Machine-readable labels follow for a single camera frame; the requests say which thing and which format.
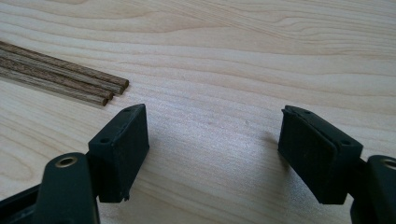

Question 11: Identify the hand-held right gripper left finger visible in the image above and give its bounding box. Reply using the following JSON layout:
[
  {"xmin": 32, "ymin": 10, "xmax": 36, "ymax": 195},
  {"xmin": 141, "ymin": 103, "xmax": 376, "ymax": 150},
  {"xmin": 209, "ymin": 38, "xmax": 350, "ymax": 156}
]
[{"xmin": 88, "ymin": 104, "xmax": 150, "ymax": 203}]

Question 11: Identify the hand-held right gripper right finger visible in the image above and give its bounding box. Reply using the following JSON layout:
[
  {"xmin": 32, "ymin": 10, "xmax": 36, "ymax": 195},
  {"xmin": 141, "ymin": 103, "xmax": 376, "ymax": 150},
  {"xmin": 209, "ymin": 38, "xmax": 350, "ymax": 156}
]
[{"xmin": 277, "ymin": 105, "xmax": 364, "ymax": 205}]

